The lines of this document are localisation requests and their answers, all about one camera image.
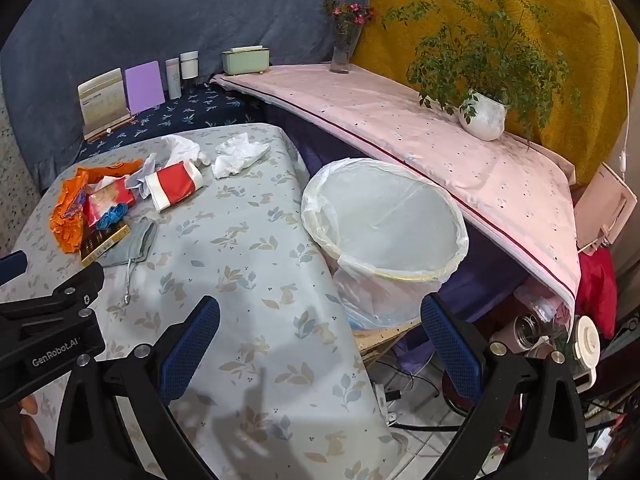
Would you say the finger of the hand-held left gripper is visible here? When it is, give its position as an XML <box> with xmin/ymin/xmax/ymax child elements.
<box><xmin>0</xmin><ymin>251</ymin><xmax>29</xmax><ymax>286</ymax></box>
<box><xmin>0</xmin><ymin>262</ymin><xmax>106</xmax><ymax>319</ymax></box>

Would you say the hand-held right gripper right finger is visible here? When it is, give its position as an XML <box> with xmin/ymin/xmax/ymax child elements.
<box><xmin>421</xmin><ymin>294</ymin><xmax>591</xmax><ymax>480</ymax></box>

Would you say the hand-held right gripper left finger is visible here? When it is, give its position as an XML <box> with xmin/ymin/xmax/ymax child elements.
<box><xmin>52</xmin><ymin>296</ymin><xmax>221</xmax><ymax>480</ymax></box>

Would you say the orange plastic bag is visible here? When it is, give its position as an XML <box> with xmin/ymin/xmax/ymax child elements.
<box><xmin>50</xmin><ymin>170</ymin><xmax>97</xmax><ymax>256</ymax></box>

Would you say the red paper packet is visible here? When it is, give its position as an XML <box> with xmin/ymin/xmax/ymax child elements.
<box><xmin>82</xmin><ymin>182</ymin><xmax>138</xmax><ymax>226</ymax></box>

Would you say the red paper cup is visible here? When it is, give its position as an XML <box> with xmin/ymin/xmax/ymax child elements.
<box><xmin>145</xmin><ymin>160</ymin><xmax>203</xmax><ymax>212</ymax></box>

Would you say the white bin with plastic liner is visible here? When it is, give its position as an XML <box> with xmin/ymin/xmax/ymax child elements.
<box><xmin>301</xmin><ymin>157</ymin><xmax>470</xmax><ymax>331</ymax></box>

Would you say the person's left hand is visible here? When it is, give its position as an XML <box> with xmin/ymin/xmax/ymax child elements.
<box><xmin>17</xmin><ymin>395</ymin><xmax>52</xmax><ymax>472</ymax></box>

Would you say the yellow and black box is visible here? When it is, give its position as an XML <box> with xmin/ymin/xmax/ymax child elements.
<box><xmin>80</xmin><ymin>222</ymin><xmax>132</xmax><ymax>267</ymax></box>

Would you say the grey cloth pouch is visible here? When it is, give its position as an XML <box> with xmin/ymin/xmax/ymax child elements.
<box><xmin>102</xmin><ymin>220</ymin><xmax>158</xmax><ymax>306</ymax></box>

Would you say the wooden board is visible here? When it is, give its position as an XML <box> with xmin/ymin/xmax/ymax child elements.
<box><xmin>352</xmin><ymin>320</ymin><xmax>426</xmax><ymax>366</ymax></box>

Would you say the steel thermos bottle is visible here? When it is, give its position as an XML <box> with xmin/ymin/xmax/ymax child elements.
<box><xmin>490</xmin><ymin>310</ymin><xmax>551</xmax><ymax>356</ymax></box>

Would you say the purple cloth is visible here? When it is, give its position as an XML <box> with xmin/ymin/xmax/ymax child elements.
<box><xmin>440</xmin><ymin>230</ymin><xmax>531</xmax><ymax>321</ymax></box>

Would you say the blue plastic wrapper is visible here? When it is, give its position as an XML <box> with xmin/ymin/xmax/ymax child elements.
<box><xmin>96</xmin><ymin>204</ymin><xmax>130</xmax><ymax>231</ymax></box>

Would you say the white power strip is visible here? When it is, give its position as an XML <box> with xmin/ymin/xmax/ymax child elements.
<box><xmin>372</xmin><ymin>382</ymin><xmax>396</xmax><ymax>423</ymax></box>

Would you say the grey floral tablecloth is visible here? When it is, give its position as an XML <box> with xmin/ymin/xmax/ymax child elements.
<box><xmin>10</xmin><ymin>122</ymin><xmax>396</xmax><ymax>480</ymax></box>

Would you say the orange plastic wrapper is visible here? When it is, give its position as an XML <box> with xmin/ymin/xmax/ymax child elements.
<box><xmin>75</xmin><ymin>159</ymin><xmax>146</xmax><ymax>186</ymax></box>

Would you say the white kettle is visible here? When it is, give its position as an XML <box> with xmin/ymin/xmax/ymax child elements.
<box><xmin>570</xmin><ymin>315</ymin><xmax>601</xmax><ymax>381</ymax></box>

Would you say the red cloth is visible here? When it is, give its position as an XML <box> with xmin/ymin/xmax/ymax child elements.
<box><xmin>577</xmin><ymin>247</ymin><xmax>618</xmax><ymax>341</ymax></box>

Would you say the beige box on stand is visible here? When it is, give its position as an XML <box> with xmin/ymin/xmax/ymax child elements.
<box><xmin>77</xmin><ymin>68</ymin><xmax>138</xmax><ymax>142</ymax></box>

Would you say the purple card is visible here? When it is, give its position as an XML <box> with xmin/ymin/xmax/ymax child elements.
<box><xmin>124</xmin><ymin>61</ymin><xmax>165</xmax><ymax>113</ymax></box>

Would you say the pink appliance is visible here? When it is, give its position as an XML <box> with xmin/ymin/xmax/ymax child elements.
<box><xmin>575</xmin><ymin>162</ymin><xmax>628</xmax><ymax>253</ymax></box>

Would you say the dark blue floral cloth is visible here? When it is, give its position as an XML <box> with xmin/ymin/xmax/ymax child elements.
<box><xmin>75</xmin><ymin>80</ymin><xmax>266</xmax><ymax>161</ymax></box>

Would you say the white slim bottle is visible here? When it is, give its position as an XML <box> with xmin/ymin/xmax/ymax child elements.
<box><xmin>165</xmin><ymin>58</ymin><xmax>182</xmax><ymax>100</ymax></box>

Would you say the pink dotted cloth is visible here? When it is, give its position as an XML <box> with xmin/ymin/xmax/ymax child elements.
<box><xmin>210</xmin><ymin>64</ymin><xmax>583</xmax><ymax>311</ymax></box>

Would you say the green plant in white pot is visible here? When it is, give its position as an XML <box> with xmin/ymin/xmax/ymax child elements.
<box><xmin>382</xmin><ymin>0</ymin><xmax>583</xmax><ymax>143</ymax></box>

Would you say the blue blanket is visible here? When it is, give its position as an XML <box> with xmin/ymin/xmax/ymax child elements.
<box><xmin>0</xmin><ymin>0</ymin><xmax>373</xmax><ymax>196</ymax></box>

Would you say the pale green box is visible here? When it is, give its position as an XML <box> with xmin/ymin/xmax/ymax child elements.
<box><xmin>221</xmin><ymin>46</ymin><xmax>272</xmax><ymax>75</ymax></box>

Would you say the glass vase with pink flowers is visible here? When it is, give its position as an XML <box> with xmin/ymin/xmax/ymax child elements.
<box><xmin>322</xmin><ymin>0</ymin><xmax>376</xmax><ymax>75</ymax></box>

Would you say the yellow blanket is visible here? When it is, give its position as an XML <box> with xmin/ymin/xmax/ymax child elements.
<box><xmin>350</xmin><ymin>0</ymin><xmax>636</xmax><ymax>186</ymax></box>

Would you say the white cable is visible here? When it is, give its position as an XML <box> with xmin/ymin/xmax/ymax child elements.
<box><xmin>607</xmin><ymin>0</ymin><xmax>631</xmax><ymax>181</ymax></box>

